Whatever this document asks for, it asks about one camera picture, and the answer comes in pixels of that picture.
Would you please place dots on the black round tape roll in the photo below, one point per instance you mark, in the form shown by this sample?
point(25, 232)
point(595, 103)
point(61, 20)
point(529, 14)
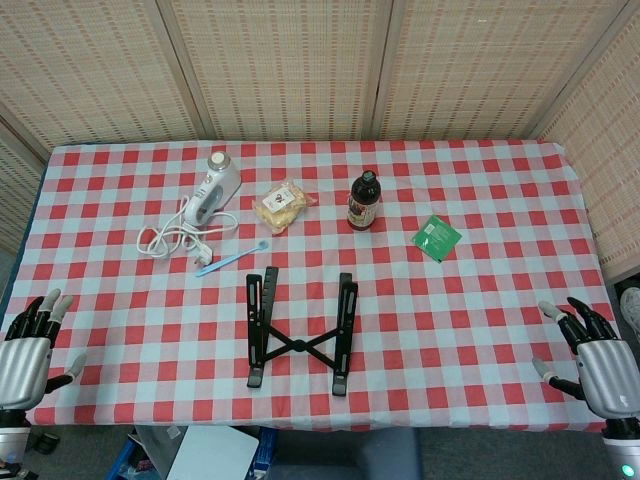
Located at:
point(46, 443)

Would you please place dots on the light blue toothbrush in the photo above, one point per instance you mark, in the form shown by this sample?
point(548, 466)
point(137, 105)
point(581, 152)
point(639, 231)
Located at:
point(225, 262)

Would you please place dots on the red white checkered tablecloth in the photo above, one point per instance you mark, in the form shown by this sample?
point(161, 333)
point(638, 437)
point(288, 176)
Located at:
point(450, 325)

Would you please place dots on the white flat board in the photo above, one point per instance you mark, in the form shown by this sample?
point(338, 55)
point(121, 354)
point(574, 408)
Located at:
point(210, 455)

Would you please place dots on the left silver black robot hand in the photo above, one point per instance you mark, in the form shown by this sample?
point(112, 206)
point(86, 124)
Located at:
point(22, 370)

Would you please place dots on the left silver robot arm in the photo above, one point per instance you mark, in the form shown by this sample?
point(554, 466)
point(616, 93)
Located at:
point(12, 445)

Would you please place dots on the black folding laptop stand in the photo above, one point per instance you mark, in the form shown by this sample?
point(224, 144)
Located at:
point(299, 345)

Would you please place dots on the white electric hand mixer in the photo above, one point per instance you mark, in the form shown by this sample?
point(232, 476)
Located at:
point(220, 182)

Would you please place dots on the blue cardboard box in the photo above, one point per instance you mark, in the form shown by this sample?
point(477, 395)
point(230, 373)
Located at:
point(264, 455)

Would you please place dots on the blue plastic crate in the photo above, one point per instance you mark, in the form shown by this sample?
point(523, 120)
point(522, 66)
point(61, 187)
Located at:
point(125, 460)

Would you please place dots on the green foil packet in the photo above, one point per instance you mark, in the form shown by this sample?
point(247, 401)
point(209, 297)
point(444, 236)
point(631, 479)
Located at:
point(437, 237)

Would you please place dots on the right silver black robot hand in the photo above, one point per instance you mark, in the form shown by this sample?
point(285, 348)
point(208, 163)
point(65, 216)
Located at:
point(602, 375)

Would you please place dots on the woven bamboo screen panel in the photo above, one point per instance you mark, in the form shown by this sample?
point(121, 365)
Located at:
point(475, 65)
point(90, 65)
point(285, 65)
point(615, 165)
point(15, 200)

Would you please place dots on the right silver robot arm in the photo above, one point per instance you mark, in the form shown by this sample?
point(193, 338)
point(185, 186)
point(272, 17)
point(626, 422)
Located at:
point(622, 450)

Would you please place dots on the dark sauce bottle black cap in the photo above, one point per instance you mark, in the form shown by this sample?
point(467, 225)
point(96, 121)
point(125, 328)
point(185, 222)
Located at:
point(363, 205)

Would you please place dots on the clear bag of snacks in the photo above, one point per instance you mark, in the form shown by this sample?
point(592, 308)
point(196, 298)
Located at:
point(282, 205)

